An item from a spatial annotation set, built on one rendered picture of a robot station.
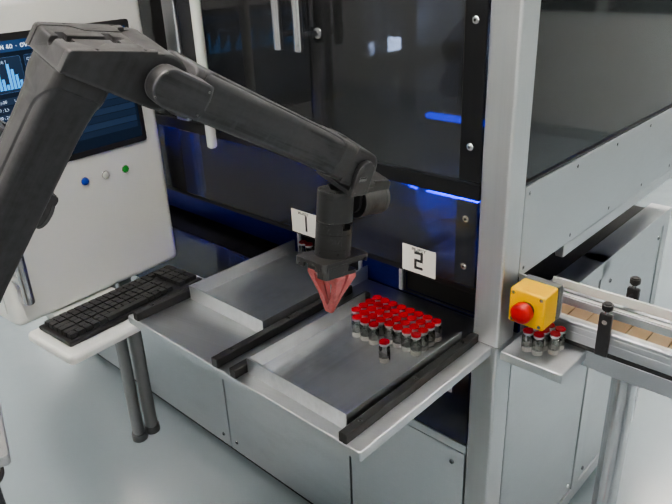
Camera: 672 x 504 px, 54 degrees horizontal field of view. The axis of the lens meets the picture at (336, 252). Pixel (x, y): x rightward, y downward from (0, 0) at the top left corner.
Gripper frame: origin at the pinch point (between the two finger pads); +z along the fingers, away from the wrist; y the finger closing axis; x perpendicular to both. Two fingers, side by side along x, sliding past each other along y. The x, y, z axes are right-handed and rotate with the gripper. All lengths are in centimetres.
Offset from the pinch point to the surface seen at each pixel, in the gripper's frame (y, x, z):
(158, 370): 46, 126, 80
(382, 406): 7.4, -6.8, 18.3
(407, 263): 35.7, 11.1, 3.5
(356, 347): 20.5, 10.9, 18.2
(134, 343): 23, 102, 52
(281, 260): 39, 54, 15
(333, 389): 7.4, 4.8, 20.1
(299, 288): 31, 38, 16
